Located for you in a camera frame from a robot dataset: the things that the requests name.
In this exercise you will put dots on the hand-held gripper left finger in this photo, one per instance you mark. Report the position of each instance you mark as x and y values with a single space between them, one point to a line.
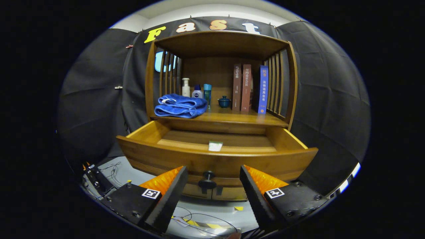
171 199

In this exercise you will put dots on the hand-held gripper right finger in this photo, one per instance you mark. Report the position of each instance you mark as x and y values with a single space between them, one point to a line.
255 199

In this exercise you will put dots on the white green cream tube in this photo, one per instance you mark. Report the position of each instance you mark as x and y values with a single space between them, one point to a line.
215 146

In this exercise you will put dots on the wooden cabinet door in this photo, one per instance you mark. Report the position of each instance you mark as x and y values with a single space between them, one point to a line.
232 195
192 192

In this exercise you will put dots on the wooden countertop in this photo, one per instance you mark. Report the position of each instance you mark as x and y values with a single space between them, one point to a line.
229 117

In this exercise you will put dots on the wooden cabinet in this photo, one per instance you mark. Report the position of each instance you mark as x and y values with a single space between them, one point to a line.
215 44

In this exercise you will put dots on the yellow black striped tape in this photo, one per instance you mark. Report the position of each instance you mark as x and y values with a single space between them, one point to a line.
212 226

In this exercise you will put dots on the blue folded towel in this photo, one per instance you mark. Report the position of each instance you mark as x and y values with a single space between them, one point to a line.
181 106

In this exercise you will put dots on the blue lidded bowl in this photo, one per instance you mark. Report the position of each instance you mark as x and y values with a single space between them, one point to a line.
224 102

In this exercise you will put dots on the white bottle with blue pump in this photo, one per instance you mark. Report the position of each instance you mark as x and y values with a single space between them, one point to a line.
197 93

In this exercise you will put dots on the blue book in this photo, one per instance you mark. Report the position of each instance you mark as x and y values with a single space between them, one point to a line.
263 89

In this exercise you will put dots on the reddish brown book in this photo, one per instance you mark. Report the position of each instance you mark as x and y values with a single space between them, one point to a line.
246 89

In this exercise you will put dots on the teal clear bottle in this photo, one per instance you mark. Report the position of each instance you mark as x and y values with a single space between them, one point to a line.
207 94

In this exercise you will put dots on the dark brown book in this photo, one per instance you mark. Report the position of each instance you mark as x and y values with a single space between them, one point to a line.
236 89

